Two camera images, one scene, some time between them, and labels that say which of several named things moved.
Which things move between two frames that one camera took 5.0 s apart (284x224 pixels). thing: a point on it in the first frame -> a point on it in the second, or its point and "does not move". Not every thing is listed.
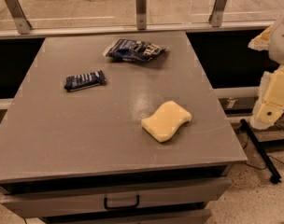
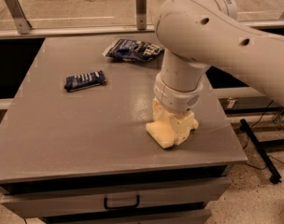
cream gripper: x=282 y=41 -> x=176 y=99
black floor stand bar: x=276 y=177 does not move
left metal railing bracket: x=16 y=11 does not move
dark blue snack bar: x=79 y=81 does not move
